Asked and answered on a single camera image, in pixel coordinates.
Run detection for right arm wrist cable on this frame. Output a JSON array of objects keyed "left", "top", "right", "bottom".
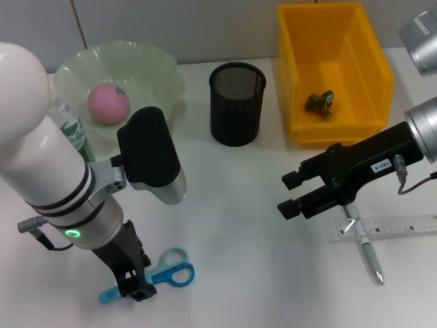
[{"left": 392, "top": 154, "right": 437, "bottom": 195}]

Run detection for green plastic wrapper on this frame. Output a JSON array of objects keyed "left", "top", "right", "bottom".
[{"left": 303, "top": 89, "right": 335, "bottom": 119}]

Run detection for arm wrist cable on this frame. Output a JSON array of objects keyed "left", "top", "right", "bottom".
[
  {"left": 16, "top": 220, "right": 74, "bottom": 251},
  {"left": 392, "top": 154, "right": 437, "bottom": 195}
]

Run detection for grey mechanical pen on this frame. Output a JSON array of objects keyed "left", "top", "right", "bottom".
[{"left": 343, "top": 204, "right": 385, "bottom": 286}]

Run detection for yellow plastic bin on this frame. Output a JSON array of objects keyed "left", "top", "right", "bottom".
[{"left": 276, "top": 2, "right": 396, "bottom": 148}]

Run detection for left arm wrist cable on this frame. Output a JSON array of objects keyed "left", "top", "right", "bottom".
[{"left": 16, "top": 220, "right": 74, "bottom": 251}]

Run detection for clear plastic ruler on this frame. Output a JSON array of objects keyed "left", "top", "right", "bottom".
[{"left": 329, "top": 214, "right": 437, "bottom": 244}]

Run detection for blue capped scissors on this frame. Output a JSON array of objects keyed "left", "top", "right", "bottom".
[{"left": 98, "top": 246, "right": 196, "bottom": 305}]

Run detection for clear green-label water bottle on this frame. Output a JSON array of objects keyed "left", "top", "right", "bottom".
[{"left": 51, "top": 95, "right": 98, "bottom": 163}]

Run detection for pale green wavy fruit bowl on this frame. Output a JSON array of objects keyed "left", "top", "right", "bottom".
[{"left": 54, "top": 40, "right": 187, "bottom": 162}]

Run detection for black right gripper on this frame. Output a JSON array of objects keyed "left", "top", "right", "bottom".
[{"left": 277, "top": 121, "right": 426, "bottom": 220}]

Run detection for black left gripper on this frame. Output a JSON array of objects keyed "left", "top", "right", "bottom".
[{"left": 91, "top": 220, "right": 158, "bottom": 304}]

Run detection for pink toy peach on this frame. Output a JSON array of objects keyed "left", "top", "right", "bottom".
[{"left": 87, "top": 82, "right": 130, "bottom": 126}]

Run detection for black mesh pen holder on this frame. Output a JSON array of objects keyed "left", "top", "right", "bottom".
[{"left": 208, "top": 61, "right": 267, "bottom": 148}]

